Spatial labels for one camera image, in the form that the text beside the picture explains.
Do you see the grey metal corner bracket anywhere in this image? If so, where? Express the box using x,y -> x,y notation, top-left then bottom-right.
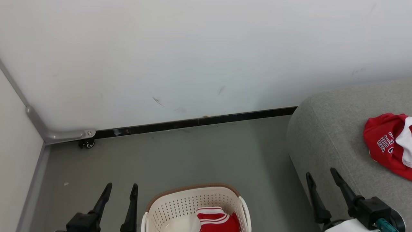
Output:
26,106 -> 96,145

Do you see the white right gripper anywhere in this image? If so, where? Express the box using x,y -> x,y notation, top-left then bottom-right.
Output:
306,167 -> 382,232

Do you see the red garment with striped band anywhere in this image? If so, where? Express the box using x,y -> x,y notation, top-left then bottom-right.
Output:
196,207 -> 240,232

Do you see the red garment with white panel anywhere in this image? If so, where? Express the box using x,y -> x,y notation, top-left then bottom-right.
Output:
363,113 -> 412,181

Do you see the black baseboard strip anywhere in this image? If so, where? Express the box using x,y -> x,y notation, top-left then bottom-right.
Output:
95,106 -> 298,140

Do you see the grey wall base trim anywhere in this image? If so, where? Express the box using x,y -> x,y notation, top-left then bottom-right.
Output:
15,144 -> 51,232

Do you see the grey vertical corner trim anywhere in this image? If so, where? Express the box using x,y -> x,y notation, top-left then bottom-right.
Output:
0,60 -> 29,108

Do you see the cream perforated laundry basket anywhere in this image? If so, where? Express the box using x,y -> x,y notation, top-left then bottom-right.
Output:
141,183 -> 252,232

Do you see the grey fabric sofa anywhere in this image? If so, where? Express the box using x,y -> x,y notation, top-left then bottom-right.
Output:
286,81 -> 412,232

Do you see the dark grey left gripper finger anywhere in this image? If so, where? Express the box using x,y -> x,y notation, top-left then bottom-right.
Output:
89,183 -> 113,223
120,183 -> 138,232

